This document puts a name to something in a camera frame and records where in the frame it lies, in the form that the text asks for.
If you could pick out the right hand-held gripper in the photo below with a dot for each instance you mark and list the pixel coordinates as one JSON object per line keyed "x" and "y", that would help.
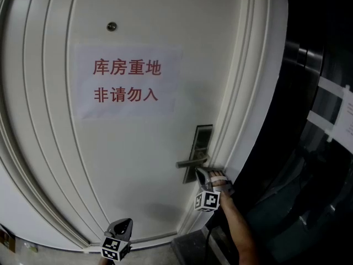
{"x": 207, "y": 200}

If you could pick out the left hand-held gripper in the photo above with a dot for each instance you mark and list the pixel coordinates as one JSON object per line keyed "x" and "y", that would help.
{"x": 114, "y": 248}

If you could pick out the person's right forearm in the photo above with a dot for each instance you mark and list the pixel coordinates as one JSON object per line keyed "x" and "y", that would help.
{"x": 240, "y": 230}

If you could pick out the person's left forearm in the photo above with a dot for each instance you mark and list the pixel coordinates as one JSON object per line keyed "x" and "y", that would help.
{"x": 105, "y": 261}

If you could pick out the metal door lock with lever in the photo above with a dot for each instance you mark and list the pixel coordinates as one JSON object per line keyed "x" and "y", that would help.
{"x": 202, "y": 139}

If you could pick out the black glass double door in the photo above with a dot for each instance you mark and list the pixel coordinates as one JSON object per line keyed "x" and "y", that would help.
{"x": 303, "y": 189}

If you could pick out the person's right hand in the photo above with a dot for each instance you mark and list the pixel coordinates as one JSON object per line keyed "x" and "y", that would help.
{"x": 218, "y": 173}

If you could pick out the small pale floor item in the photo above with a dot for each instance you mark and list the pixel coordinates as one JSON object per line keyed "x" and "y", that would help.
{"x": 30, "y": 246}

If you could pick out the brown cardboard box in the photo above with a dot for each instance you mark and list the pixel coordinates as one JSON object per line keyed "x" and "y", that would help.
{"x": 7, "y": 240}

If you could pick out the white paper notice red text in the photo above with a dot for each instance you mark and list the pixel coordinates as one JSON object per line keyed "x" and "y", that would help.
{"x": 127, "y": 81}

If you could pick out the taped paper notice small print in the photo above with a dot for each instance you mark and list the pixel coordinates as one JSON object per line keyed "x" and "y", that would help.
{"x": 347, "y": 114}

